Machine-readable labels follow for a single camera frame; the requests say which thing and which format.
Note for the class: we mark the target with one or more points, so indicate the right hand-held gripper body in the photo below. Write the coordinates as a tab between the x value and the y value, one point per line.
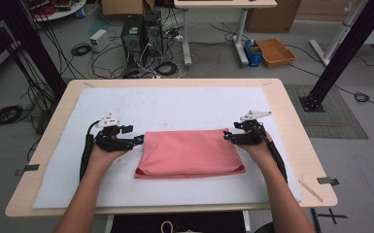
251	134

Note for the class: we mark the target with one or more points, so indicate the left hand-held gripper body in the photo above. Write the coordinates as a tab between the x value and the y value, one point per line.
109	136

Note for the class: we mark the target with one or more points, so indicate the pink tank top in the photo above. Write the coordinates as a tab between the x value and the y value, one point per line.
187	152

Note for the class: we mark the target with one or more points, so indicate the person's right hand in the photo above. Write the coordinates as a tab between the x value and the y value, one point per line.
262	153

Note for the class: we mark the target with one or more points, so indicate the person's left hand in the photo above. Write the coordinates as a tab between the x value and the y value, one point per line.
100	160

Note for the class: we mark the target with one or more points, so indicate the light wooden table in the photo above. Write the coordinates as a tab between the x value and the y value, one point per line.
296	129

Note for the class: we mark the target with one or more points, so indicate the white foam mat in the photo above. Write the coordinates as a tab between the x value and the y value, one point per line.
175	106

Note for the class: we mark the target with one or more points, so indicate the blue box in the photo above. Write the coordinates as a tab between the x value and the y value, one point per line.
253	53

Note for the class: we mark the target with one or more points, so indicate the orange plastic tray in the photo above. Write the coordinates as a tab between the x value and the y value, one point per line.
275	51

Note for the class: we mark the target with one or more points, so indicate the person's dark pants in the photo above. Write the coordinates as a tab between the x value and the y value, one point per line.
136	223

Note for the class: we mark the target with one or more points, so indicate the black tape strip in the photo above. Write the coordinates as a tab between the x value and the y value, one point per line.
327	181
29	168

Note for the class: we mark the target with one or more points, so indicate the grey floor mat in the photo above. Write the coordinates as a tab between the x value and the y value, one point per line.
336	113

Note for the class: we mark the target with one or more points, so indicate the black computer tower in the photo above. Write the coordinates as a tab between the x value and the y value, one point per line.
153	32
132	39

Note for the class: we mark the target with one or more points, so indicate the white power supply box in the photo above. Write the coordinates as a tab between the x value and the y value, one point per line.
99	39

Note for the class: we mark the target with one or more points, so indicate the cardboard box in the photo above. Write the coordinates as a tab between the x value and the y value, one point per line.
123	6
272	16

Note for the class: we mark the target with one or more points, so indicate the white-legged desk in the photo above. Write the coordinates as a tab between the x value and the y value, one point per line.
223	3

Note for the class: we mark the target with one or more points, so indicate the white metal stand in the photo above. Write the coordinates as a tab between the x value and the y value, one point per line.
338	32

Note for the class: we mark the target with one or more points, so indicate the round white table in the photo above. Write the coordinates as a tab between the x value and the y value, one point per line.
60	9

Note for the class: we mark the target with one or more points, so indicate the black aluminium post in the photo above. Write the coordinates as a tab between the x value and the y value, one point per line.
35	45
346	48

